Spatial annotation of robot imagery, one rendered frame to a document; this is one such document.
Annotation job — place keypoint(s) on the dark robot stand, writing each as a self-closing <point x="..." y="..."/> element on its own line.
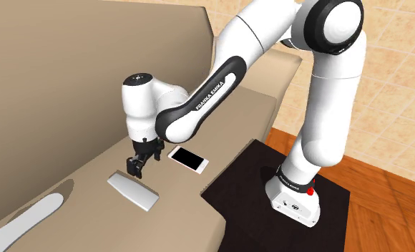
<point x="242" y="209"/>

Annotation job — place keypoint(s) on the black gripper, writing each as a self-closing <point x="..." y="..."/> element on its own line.
<point x="144" y="147"/>

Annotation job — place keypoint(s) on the white smartphone with black screen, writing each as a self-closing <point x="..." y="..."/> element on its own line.
<point x="188" y="159"/>

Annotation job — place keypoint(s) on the beige sofa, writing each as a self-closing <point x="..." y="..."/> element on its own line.
<point x="96" y="223"/>

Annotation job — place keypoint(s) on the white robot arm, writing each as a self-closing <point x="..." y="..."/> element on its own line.
<point x="329" y="104"/>

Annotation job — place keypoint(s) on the grey remote control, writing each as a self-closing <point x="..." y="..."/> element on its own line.
<point x="132" y="191"/>

